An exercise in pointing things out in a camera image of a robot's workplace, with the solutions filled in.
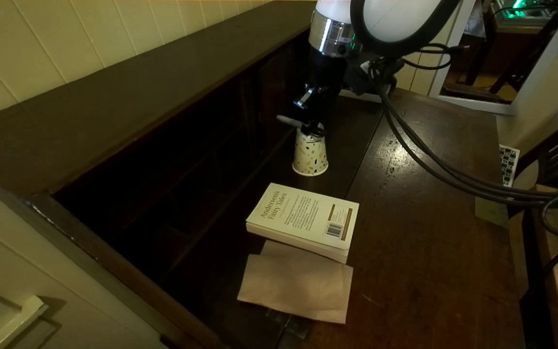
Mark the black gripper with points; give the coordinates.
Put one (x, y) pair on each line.
(308, 102)

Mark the white speckled paper cup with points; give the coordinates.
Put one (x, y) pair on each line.
(310, 153)

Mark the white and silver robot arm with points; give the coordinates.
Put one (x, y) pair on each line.
(358, 44)

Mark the dark wooden secretary cabinet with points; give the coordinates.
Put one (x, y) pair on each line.
(149, 166)

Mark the white paperback book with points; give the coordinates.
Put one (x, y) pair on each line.
(304, 219)

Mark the small tan paper note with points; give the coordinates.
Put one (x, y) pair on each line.
(490, 211)

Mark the white perforated metal bracket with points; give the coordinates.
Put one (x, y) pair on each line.
(507, 159)

